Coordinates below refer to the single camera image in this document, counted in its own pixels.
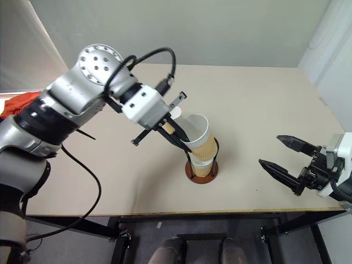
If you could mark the black zip tie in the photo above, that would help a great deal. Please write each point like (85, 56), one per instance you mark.
(88, 135)

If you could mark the white roller blind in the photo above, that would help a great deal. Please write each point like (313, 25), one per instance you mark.
(22, 41)

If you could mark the black metal table frame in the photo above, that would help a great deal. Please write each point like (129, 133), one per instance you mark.
(192, 220)

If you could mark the red cloth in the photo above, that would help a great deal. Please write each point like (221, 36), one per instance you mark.
(19, 103)

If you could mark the dark rounded shape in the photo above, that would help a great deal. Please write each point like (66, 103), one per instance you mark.
(167, 251)
(233, 251)

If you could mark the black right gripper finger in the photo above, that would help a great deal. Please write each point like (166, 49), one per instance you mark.
(297, 144)
(280, 173)

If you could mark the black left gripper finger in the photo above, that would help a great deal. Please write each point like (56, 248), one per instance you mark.
(173, 140)
(178, 130)

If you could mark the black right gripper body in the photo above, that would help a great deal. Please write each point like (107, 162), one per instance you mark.
(319, 173)

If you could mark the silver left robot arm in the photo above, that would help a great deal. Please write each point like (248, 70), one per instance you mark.
(82, 90)

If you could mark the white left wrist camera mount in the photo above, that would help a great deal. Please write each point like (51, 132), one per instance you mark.
(145, 107)

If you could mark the kraft sleeve paper cup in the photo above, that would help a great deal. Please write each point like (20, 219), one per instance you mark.
(200, 169)
(203, 149)

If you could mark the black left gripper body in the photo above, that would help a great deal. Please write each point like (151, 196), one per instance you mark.
(178, 99)

